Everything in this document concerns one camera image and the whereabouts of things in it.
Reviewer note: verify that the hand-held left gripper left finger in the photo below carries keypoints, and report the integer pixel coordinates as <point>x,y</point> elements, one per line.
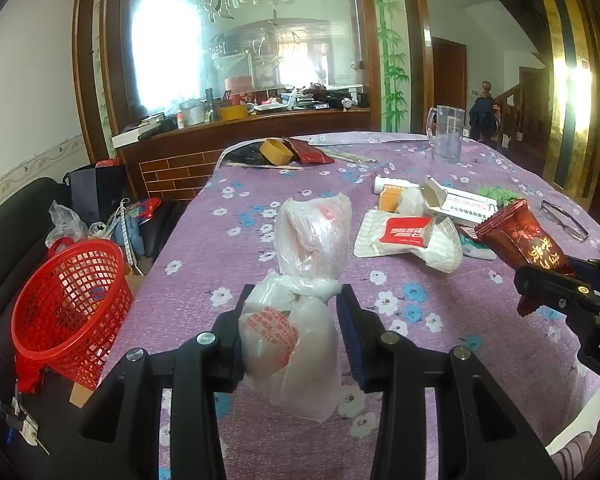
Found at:
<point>230,355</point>

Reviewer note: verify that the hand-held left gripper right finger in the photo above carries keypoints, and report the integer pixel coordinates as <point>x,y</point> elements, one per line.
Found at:
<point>352,340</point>

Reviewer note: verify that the dark red snack packet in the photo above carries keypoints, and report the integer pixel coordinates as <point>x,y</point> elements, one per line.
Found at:
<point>525,240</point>

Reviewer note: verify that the knotted white plastic bag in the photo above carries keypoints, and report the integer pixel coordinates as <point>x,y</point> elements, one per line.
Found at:
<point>305,240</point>

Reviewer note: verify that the green fluffy cloth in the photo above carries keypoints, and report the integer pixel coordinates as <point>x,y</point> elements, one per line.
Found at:
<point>497,194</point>

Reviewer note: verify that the red plastic mesh basket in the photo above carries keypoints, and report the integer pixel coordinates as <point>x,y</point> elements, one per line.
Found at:
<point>87,252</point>

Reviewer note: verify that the eyeglasses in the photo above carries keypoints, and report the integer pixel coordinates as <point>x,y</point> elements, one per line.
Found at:
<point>547,206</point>

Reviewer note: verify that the teal patterned packet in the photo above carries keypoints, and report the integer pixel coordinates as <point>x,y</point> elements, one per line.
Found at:
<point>480,251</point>

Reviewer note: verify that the purple floral tablecloth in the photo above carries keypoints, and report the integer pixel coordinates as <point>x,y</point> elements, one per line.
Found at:
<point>220,240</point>

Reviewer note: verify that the white wrapper with red label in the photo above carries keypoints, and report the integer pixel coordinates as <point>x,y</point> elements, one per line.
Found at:
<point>405,232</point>

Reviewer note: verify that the crumpled white plastic bag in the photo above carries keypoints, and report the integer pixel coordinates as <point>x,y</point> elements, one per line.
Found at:
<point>442,255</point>

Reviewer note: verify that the open white box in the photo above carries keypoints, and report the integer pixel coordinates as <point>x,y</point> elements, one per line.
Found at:
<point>467,207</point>

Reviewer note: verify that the orange box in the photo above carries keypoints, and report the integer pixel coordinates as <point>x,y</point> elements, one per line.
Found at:
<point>391,199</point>

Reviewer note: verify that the blue grey cloth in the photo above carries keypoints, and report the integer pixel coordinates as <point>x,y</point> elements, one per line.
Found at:
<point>137,237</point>

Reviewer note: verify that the measuring tape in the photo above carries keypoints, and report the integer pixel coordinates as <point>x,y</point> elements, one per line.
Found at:
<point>126,240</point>

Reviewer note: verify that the red toy package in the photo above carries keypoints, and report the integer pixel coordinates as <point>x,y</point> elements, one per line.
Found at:
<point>147,207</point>

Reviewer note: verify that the wrapped chopstick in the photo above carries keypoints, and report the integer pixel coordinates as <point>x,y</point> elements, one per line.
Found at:
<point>360,158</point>
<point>340,154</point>

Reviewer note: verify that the wooden stair railing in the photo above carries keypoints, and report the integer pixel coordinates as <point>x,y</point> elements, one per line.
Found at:
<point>520,105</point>

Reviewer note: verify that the gold and black pillar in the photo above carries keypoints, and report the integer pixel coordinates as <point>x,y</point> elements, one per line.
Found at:
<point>570,85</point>

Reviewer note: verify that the wooden counter with brick panel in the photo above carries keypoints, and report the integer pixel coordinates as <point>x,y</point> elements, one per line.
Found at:
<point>180,170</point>

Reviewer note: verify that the flat red packet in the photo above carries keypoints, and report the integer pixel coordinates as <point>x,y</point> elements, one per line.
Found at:
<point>310,152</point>

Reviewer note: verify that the flat wooden stick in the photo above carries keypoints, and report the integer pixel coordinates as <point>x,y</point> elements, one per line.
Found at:
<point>260,164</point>

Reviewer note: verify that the dark jacket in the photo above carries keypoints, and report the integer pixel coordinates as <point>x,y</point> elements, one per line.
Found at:
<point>482,117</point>

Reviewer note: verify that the clear plastic pitcher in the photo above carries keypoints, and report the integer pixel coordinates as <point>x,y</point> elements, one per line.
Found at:
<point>447,135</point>

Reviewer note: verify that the white cloth sheet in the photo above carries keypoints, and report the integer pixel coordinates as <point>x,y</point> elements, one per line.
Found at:
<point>360,137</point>

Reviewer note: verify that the yellow tape roll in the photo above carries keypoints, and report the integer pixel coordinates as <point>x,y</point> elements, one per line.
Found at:
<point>275,152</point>

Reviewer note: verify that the black tray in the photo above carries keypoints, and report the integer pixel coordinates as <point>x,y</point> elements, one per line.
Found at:
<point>245,152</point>

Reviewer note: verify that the black paper bag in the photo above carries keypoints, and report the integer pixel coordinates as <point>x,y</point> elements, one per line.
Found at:
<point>100,190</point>

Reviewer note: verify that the clear plastic bag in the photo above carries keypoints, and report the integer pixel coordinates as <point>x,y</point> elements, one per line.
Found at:
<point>62,220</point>

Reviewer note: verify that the red plastic bag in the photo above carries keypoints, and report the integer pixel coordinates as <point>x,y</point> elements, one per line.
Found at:
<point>107,162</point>

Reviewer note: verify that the alarm clock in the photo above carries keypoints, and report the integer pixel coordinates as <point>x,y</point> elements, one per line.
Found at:
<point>348,102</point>

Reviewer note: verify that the small white bottle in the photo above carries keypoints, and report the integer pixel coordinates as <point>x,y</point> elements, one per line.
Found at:
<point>180,121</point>

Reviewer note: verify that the white flat box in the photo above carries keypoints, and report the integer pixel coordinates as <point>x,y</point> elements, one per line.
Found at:
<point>125,139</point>

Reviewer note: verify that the wooden door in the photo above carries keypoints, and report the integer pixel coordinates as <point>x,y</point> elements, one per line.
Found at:
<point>450,80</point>

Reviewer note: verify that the yellow container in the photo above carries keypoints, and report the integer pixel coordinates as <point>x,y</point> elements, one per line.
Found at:
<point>232,111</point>

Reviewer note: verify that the metal pot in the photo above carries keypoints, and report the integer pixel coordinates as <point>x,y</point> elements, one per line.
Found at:
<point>192,112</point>

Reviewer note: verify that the pile of books and papers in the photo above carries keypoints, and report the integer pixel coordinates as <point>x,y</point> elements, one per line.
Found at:
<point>310,97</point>

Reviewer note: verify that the black sofa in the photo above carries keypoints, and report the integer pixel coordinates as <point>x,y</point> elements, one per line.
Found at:
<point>10,240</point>

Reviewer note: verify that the dark thermos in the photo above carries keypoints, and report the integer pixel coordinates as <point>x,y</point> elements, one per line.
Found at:
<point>209,99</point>

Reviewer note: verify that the red box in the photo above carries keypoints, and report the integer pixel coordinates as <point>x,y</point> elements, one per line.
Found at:
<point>240,85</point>

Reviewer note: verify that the bamboo painted panel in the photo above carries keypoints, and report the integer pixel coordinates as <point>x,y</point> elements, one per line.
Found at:
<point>392,60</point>

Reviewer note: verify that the etched glass partition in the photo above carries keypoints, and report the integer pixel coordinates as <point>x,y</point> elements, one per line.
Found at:
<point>170,35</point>

